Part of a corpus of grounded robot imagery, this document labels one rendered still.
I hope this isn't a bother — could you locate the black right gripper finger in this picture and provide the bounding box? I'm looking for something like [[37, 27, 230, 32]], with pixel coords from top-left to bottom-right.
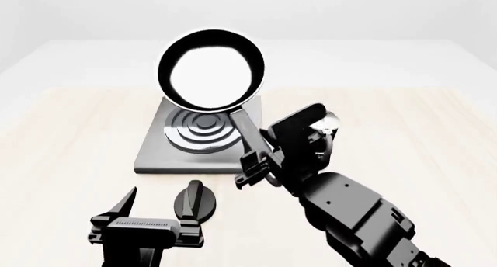
[[258, 127, 281, 158], [234, 149, 275, 190]]

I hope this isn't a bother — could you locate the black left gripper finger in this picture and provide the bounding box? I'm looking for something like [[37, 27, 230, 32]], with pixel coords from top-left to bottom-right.
[[90, 186, 138, 221], [179, 179, 203, 222]]

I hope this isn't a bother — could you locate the black frying pan white inside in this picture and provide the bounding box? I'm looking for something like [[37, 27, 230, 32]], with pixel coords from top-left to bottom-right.
[[157, 29, 283, 189]]

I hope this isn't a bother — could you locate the dark round stove knob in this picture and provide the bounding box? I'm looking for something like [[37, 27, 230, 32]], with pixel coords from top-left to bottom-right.
[[173, 186, 219, 223]]

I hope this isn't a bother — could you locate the grey square stove with burner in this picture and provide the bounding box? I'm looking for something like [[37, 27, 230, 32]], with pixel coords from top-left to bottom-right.
[[133, 94, 266, 175]]

